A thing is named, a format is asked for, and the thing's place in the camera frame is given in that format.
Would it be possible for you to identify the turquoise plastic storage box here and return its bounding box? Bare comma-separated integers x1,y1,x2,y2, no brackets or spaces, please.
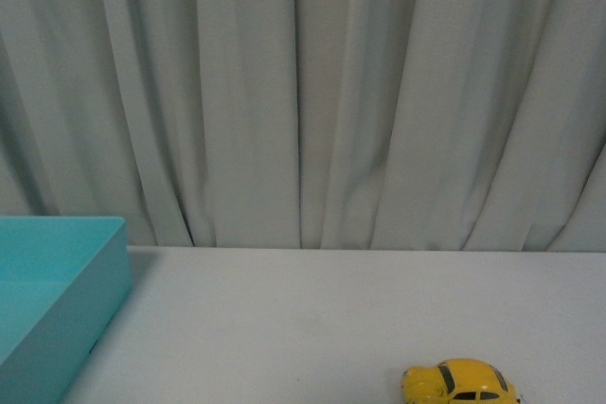
1,216,132,403

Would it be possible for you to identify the yellow beetle toy car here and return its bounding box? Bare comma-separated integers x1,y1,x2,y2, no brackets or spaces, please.
401,359,522,404

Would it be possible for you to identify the grey pleated curtain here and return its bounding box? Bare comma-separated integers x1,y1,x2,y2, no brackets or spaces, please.
1,0,605,252

